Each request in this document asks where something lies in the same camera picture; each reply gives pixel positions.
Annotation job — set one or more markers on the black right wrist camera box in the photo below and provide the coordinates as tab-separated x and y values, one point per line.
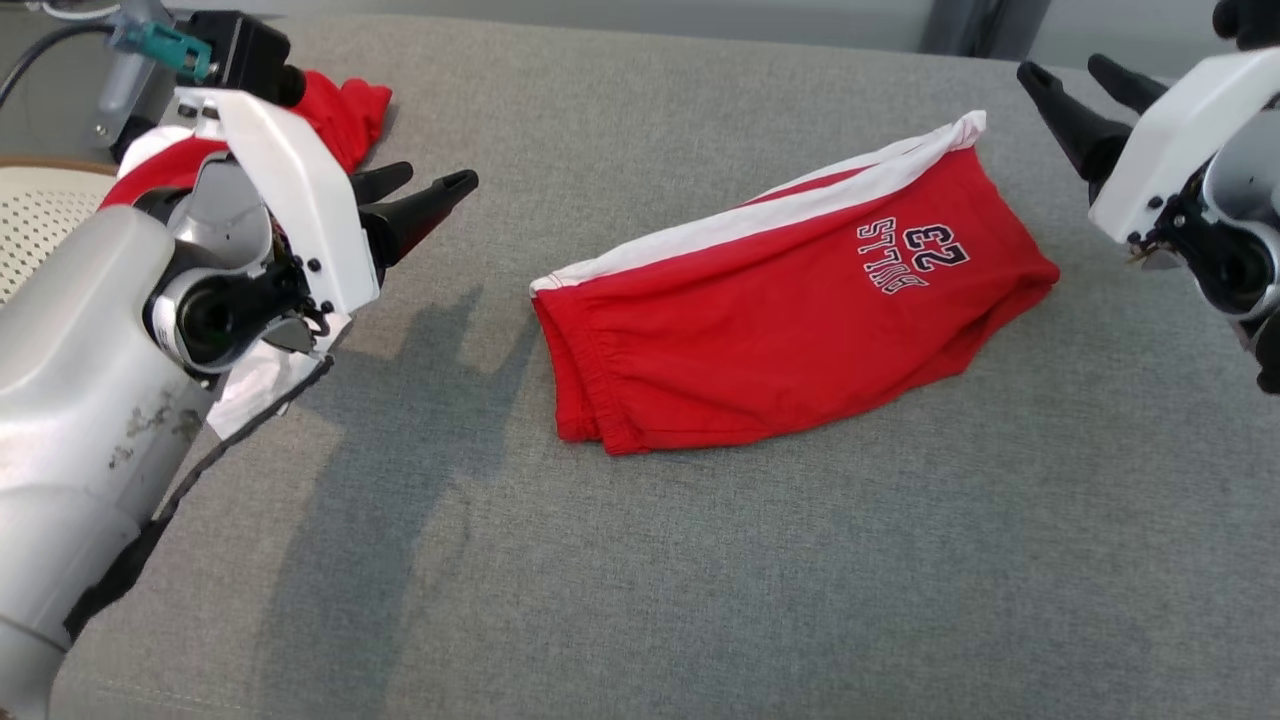
1250	20

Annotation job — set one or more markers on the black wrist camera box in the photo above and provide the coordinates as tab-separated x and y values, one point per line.
245	55
1250	20

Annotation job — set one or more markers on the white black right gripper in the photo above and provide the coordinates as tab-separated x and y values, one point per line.
1170	140

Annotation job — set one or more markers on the teal left camera connector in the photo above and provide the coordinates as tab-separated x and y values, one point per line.
165	45

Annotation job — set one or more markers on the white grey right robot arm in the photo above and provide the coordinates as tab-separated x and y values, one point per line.
1245	250

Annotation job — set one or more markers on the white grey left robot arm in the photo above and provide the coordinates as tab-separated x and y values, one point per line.
70	400

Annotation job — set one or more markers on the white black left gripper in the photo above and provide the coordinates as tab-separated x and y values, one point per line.
300	190

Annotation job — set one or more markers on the red shorts with white stripe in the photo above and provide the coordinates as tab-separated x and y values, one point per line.
780	330

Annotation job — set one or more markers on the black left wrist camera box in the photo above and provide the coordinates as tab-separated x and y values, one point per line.
245	55

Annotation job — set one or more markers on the white perforated laundry basket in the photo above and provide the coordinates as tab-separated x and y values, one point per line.
45	220

